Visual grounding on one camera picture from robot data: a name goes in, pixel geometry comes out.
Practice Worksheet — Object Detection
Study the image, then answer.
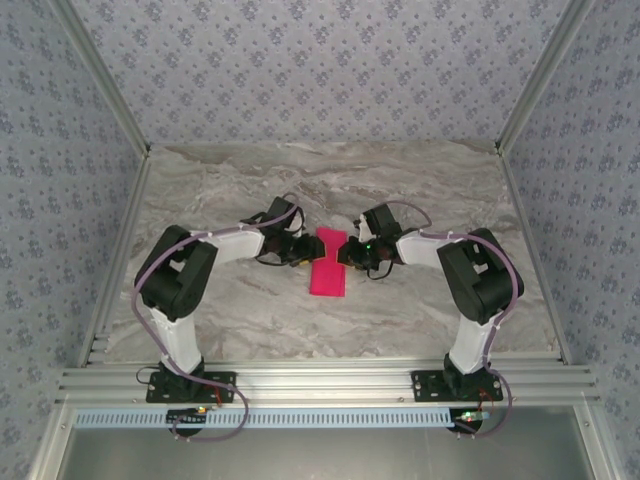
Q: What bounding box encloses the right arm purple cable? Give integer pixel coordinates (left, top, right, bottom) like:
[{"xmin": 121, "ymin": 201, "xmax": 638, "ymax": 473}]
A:
[{"xmin": 384, "ymin": 199, "xmax": 526, "ymax": 441}]

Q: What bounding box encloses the pink cloth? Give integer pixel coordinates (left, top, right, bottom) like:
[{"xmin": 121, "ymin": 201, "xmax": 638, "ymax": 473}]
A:
[{"xmin": 308, "ymin": 225, "xmax": 350, "ymax": 300}]

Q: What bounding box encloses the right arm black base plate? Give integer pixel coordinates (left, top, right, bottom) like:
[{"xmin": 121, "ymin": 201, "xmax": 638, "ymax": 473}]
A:
[{"xmin": 409, "ymin": 369, "xmax": 503, "ymax": 404}]

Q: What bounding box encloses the grey metal sheet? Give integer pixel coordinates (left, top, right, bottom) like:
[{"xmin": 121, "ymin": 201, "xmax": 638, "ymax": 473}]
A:
[{"xmin": 52, "ymin": 424, "xmax": 599, "ymax": 480}]

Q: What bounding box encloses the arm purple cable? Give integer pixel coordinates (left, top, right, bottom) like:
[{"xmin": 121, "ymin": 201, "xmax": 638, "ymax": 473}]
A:
[
  {"xmin": 384, "ymin": 199, "xmax": 526, "ymax": 441},
  {"xmin": 130, "ymin": 192, "xmax": 307, "ymax": 445}
]

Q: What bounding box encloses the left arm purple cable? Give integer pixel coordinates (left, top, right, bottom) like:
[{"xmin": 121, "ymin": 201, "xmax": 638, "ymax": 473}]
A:
[{"xmin": 130, "ymin": 192, "xmax": 307, "ymax": 445}]

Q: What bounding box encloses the small circuit board with LED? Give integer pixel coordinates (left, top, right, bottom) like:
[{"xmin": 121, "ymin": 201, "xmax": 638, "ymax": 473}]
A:
[
  {"xmin": 452, "ymin": 408, "xmax": 492, "ymax": 432},
  {"xmin": 167, "ymin": 407, "xmax": 209, "ymax": 427}
]

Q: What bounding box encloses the aluminium frame post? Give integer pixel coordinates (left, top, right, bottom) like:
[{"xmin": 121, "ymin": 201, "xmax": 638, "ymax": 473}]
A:
[
  {"xmin": 49, "ymin": 0, "xmax": 152, "ymax": 157},
  {"xmin": 493, "ymin": 0, "xmax": 600, "ymax": 157}
]

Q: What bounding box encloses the left gripper thin black cable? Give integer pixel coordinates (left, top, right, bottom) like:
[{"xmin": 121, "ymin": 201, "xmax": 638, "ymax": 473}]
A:
[{"xmin": 253, "ymin": 254, "xmax": 301, "ymax": 271}]

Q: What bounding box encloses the aluminium table side rail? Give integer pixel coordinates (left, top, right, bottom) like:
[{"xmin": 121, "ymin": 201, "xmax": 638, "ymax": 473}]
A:
[
  {"xmin": 77, "ymin": 149, "xmax": 154, "ymax": 369},
  {"xmin": 494, "ymin": 144, "xmax": 574, "ymax": 366}
]

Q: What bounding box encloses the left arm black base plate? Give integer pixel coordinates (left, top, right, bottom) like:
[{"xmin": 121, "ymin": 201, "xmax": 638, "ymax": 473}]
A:
[{"xmin": 144, "ymin": 370, "xmax": 237, "ymax": 404}]

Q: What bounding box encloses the light blue slotted cable duct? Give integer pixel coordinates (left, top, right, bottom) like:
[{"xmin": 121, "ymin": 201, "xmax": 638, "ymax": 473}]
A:
[{"xmin": 73, "ymin": 407, "xmax": 459, "ymax": 431}]

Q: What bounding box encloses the gripper thin black cable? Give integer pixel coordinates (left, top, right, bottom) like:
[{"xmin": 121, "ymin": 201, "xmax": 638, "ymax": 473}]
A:
[
  {"xmin": 363, "ymin": 259, "xmax": 397, "ymax": 281},
  {"xmin": 253, "ymin": 254, "xmax": 301, "ymax": 271}
]

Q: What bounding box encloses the right gripper thin black cable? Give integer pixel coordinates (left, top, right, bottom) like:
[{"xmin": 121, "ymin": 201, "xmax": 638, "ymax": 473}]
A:
[{"xmin": 363, "ymin": 259, "xmax": 397, "ymax": 281}]

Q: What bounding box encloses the wide aluminium frame rail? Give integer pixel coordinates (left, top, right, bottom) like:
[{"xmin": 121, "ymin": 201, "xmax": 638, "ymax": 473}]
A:
[{"xmin": 54, "ymin": 363, "xmax": 601, "ymax": 407}]

